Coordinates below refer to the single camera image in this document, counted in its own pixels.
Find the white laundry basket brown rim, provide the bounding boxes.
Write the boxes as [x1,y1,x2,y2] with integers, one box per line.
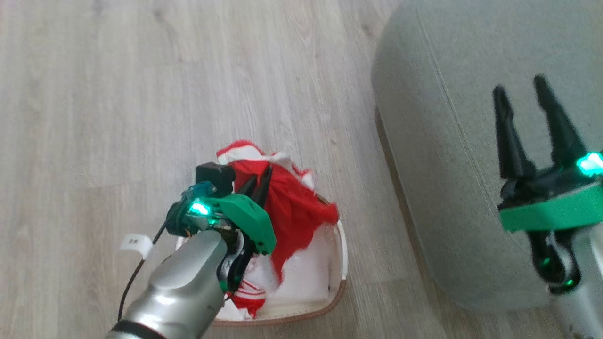
[175,194,350,328]

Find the grey fabric sofa seat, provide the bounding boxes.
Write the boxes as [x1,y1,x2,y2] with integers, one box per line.
[370,0,603,314]

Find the blue cable connector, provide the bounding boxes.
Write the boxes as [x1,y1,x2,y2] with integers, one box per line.
[181,183,218,199]

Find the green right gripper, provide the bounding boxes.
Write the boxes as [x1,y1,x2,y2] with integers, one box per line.
[492,75,603,295]

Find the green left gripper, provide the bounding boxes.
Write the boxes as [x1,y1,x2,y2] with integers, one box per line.
[166,163,277,292]

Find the red white sports jersey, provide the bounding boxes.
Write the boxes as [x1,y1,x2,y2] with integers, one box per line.
[216,140,340,320]

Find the thin black cable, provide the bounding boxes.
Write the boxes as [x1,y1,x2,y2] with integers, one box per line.
[117,221,169,323]

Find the white cable label tag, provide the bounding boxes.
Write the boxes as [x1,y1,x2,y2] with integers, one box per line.
[120,234,154,260]

